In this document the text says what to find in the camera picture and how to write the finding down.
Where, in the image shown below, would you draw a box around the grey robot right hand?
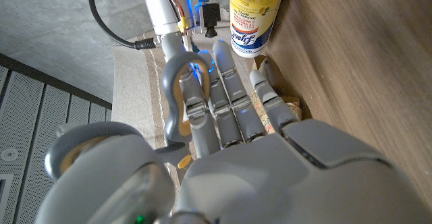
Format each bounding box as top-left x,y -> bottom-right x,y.
143,0 -> 196,36

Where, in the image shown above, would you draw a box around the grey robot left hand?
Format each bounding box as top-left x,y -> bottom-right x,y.
33,32 -> 432,224

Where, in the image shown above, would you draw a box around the grey scissors with tan grips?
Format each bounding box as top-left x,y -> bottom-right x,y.
45,51 -> 213,181

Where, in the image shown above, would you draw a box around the floral patterned cloth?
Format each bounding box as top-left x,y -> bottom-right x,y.
251,55 -> 303,134

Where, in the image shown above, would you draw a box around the beige striped curtain backdrop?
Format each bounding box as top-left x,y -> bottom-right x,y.
111,24 -> 244,184

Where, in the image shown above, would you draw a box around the white yellow wipes canister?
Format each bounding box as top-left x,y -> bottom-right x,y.
228,0 -> 288,59

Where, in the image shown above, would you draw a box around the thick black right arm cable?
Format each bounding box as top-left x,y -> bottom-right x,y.
87,0 -> 157,51

